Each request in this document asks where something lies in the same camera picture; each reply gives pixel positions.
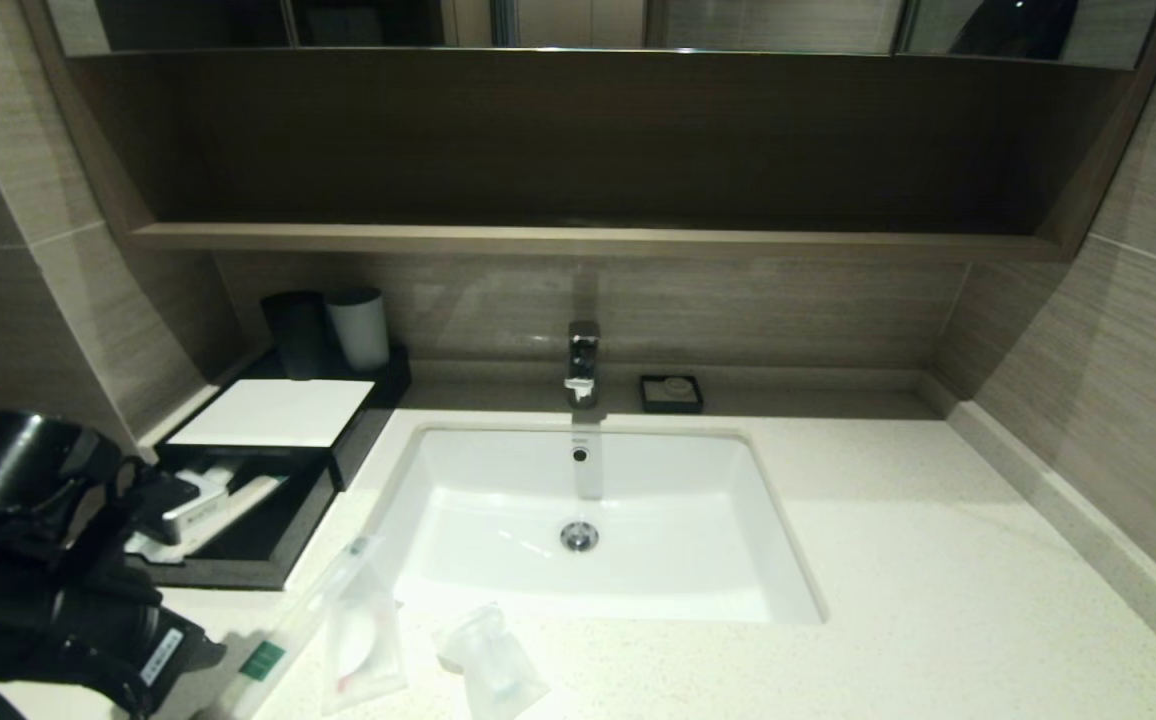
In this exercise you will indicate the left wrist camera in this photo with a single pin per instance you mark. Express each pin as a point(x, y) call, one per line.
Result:
point(200, 505)

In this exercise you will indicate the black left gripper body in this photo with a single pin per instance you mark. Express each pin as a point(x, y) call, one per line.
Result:
point(128, 640)

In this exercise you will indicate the chrome sink drain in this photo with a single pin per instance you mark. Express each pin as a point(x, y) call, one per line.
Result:
point(579, 536)

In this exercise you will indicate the beige soap bar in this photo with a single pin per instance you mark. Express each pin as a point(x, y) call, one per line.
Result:
point(676, 386)

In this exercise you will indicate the white sink basin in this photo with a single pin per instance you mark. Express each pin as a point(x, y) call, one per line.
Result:
point(638, 540)

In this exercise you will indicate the frosted toothbrush packet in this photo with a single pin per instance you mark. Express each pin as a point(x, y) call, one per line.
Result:
point(216, 470)
point(153, 548)

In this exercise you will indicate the black soap dish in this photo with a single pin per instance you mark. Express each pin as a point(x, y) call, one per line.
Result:
point(650, 405)

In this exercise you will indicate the black drawer box white top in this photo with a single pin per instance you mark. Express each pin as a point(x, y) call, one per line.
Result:
point(278, 410)

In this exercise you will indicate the toothbrush packet green label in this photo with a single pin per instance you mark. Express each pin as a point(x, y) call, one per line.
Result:
point(278, 645)

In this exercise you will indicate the black pull-out drawer tray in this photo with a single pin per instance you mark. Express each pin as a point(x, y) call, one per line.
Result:
point(268, 545)

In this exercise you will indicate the mirror cabinet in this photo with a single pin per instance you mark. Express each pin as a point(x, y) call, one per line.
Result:
point(768, 25)

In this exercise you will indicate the chrome faucet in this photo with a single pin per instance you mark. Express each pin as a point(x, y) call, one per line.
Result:
point(583, 360)

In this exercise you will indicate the grey white cup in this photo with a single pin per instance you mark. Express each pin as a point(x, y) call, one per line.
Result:
point(363, 335)

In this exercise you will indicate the clear comb packet green print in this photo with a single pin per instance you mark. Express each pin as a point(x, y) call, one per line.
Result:
point(243, 505)

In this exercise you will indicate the brown wooden wall shelf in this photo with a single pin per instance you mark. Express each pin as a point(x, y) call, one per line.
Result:
point(588, 240)

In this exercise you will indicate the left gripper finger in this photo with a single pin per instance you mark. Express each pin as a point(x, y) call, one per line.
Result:
point(210, 655)

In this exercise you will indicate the crumpled clear plastic sachet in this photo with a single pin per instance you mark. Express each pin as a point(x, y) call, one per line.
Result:
point(493, 665)

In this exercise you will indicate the clear sachet cotton pads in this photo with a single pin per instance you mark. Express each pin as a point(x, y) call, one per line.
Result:
point(363, 640)

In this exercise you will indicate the black cup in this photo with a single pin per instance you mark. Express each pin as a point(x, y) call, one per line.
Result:
point(293, 335)

